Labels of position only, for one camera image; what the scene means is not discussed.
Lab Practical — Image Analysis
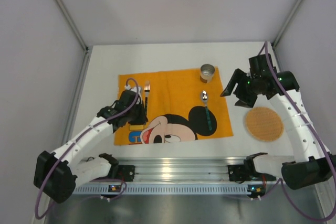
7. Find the perforated cable duct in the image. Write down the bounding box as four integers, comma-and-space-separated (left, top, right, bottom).
73, 183, 266, 195

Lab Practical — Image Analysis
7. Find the spoon with teal handle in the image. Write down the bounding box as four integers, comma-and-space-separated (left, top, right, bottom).
200, 90, 213, 131

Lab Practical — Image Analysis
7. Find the round woven coaster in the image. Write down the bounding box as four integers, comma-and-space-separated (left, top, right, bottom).
245, 107, 284, 142

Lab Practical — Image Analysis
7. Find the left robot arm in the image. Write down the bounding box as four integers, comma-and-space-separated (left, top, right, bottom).
34, 87, 147, 204

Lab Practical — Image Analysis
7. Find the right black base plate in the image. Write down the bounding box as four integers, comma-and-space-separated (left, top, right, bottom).
227, 164, 277, 183

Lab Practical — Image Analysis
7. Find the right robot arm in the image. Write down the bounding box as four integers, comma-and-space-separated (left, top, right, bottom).
221, 55, 335, 190

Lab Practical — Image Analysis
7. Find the aluminium rail frame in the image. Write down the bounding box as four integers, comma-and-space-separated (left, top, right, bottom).
41, 145, 328, 183

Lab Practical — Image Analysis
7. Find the orange Mickey Mouse placemat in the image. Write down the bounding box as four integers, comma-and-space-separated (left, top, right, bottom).
114, 69, 233, 146

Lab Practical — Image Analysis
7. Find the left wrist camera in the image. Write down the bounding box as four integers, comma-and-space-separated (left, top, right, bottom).
124, 84, 137, 92

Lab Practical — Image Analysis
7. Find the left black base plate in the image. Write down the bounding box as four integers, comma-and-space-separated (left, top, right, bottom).
94, 165, 135, 182

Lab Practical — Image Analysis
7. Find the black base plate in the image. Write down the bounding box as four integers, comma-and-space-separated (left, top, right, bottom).
94, 165, 135, 182
227, 164, 277, 183

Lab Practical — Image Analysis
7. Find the metal cup with cork band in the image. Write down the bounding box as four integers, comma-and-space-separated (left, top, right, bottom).
200, 64, 215, 83

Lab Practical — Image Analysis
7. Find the fork with teal handle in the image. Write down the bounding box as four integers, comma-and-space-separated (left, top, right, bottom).
144, 81, 151, 98

